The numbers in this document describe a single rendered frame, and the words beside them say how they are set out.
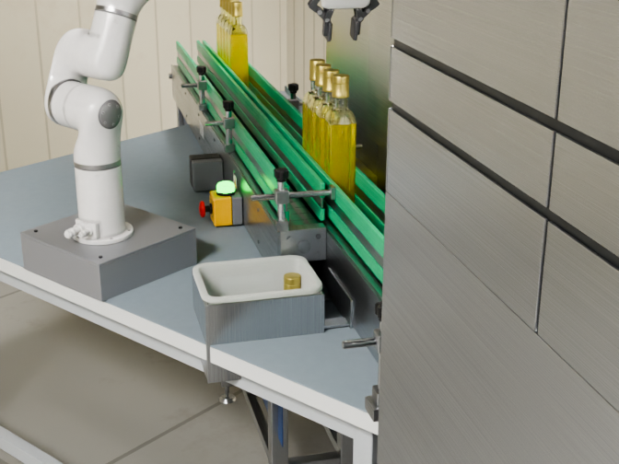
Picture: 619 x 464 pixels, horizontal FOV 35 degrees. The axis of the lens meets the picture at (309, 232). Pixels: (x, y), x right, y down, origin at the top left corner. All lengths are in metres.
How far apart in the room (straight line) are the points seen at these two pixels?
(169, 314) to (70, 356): 1.55
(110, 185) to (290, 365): 0.57
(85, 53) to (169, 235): 0.41
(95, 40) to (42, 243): 0.43
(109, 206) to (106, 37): 0.34
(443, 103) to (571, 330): 0.27
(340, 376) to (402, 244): 0.71
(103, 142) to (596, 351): 1.46
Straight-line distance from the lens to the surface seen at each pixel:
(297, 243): 1.95
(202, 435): 2.94
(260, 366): 1.71
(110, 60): 1.99
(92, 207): 2.04
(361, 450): 1.69
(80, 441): 2.97
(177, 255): 2.10
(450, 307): 0.90
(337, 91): 2.01
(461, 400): 0.90
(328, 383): 1.66
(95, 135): 1.98
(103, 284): 1.98
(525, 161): 0.73
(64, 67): 2.07
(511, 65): 0.75
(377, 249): 1.71
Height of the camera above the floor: 1.56
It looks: 21 degrees down
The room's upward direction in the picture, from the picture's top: straight up
